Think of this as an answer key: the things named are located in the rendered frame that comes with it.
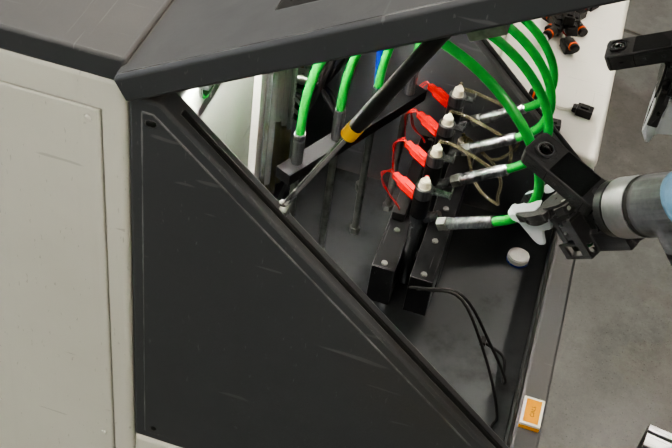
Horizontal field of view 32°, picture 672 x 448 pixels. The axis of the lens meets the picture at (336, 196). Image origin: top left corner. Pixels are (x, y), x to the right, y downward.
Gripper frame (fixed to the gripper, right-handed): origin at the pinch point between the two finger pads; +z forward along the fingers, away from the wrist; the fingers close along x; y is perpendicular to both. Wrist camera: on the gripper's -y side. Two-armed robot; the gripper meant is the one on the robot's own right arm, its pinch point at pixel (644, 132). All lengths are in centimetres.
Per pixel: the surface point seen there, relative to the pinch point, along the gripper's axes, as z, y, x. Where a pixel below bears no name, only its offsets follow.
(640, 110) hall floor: 123, 19, 177
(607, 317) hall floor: 124, 19, 82
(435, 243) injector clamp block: 25.8, -25.4, -8.4
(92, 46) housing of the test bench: -26, -65, -46
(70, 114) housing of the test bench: -16, -68, -47
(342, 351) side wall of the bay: 11, -32, -47
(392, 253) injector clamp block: 25.9, -31.4, -13.3
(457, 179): 14.7, -24.7, -4.7
